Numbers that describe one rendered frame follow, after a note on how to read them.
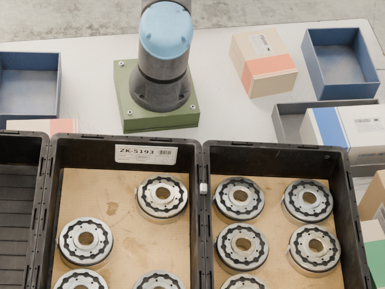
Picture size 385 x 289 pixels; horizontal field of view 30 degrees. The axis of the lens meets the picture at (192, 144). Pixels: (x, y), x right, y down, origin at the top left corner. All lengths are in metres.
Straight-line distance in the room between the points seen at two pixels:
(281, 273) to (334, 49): 0.79
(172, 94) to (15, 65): 0.42
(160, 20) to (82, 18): 1.44
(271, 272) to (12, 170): 0.57
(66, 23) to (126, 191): 1.59
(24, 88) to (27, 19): 1.20
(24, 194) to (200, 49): 0.69
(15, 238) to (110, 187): 0.22
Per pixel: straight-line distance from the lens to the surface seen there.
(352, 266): 1.41
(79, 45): 1.92
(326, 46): 2.01
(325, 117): 1.72
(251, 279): 1.38
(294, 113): 1.82
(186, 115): 1.71
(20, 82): 1.84
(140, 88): 1.69
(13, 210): 1.47
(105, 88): 1.82
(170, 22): 1.58
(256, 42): 1.87
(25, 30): 2.96
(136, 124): 1.71
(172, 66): 1.60
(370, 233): 1.54
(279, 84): 1.84
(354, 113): 1.75
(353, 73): 1.97
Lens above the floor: 2.08
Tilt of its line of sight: 53 degrees down
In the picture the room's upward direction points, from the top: 10 degrees clockwise
